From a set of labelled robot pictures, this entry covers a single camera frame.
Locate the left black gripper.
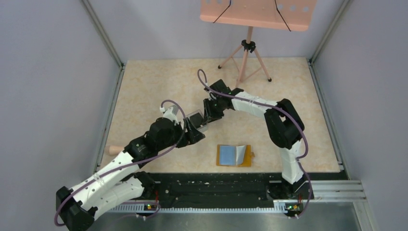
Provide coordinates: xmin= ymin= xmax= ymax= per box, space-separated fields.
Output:
xmin=157 ymin=117 xmax=205 ymax=151

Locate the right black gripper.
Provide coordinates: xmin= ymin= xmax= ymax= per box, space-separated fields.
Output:
xmin=204 ymin=98 xmax=225 ymax=124

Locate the clear plastic card box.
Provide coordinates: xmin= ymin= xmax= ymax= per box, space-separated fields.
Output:
xmin=186 ymin=109 xmax=209 ymax=133

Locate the orange leather card holder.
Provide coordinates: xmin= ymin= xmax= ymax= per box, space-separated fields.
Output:
xmin=216 ymin=145 xmax=255 ymax=167

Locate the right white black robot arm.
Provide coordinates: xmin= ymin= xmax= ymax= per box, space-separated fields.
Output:
xmin=203 ymin=79 xmax=313 ymax=200

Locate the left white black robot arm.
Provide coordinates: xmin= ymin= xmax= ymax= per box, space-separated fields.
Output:
xmin=54 ymin=114 xmax=206 ymax=231

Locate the pink music stand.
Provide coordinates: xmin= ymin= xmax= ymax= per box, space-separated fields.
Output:
xmin=200 ymin=0 xmax=317 ymax=86

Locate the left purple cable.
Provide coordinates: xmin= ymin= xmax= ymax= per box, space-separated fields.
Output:
xmin=53 ymin=100 xmax=187 ymax=227

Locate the purple cable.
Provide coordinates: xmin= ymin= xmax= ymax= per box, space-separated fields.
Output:
xmin=197 ymin=68 xmax=315 ymax=219
xmin=53 ymin=100 xmax=187 ymax=227

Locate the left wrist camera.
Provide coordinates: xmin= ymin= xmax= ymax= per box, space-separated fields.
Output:
xmin=160 ymin=105 xmax=179 ymax=124

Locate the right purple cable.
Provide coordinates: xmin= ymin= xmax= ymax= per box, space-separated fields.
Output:
xmin=197 ymin=68 xmax=315 ymax=219

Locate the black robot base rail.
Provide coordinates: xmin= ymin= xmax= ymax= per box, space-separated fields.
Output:
xmin=94 ymin=171 xmax=348 ymax=209

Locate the wooden handle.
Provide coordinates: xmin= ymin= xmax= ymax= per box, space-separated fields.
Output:
xmin=107 ymin=145 xmax=124 ymax=156

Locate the white slotted cable duct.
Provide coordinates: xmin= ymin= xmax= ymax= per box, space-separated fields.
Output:
xmin=107 ymin=203 xmax=300 ymax=214

